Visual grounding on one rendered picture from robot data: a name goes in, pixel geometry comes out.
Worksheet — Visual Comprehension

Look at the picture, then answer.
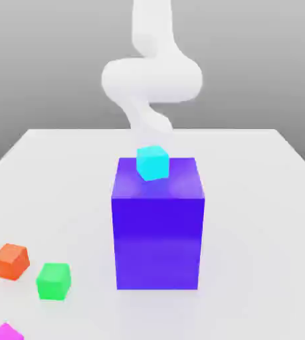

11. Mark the small cyan cube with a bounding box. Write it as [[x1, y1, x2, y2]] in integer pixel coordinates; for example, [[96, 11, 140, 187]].
[[136, 145, 170, 182]]

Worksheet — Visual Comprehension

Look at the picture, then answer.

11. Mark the small orange cube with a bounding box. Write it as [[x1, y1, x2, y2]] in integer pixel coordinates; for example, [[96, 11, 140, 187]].
[[0, 243, 31, 282]]

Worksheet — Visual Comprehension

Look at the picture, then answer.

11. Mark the small magenta cube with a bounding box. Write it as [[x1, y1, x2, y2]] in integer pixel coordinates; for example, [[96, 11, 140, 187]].
[[0, 322, 25, 340]]

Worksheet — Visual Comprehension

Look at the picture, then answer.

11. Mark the small green cube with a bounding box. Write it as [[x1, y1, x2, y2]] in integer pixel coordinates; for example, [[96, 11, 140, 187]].
[[35, 262, 72, 301]]

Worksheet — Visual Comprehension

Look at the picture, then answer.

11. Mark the large purple box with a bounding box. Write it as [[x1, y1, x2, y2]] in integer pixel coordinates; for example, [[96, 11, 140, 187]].
[[110, 157, 205, 291]]

